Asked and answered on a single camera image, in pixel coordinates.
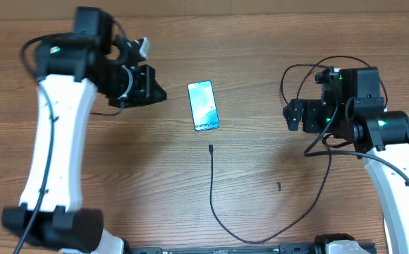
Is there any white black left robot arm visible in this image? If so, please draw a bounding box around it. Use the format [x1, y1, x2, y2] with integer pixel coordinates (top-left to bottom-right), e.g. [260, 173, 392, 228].
[1, 6, 167, 253]

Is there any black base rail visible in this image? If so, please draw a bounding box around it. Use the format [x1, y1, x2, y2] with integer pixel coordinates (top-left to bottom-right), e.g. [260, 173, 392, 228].
[130, 243, 324, 254]

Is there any black USB charging cable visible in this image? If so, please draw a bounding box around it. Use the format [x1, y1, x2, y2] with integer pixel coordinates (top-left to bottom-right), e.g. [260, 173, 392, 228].
[208, 55, 389, 246]

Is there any Samsung Galaxy smartphone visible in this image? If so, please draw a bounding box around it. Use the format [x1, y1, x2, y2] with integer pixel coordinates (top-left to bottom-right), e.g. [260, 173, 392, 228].
[188, 80, 220, 131]

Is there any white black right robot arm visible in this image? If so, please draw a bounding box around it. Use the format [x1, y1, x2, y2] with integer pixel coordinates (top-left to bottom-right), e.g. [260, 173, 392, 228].
[283, 66, 409, 253]

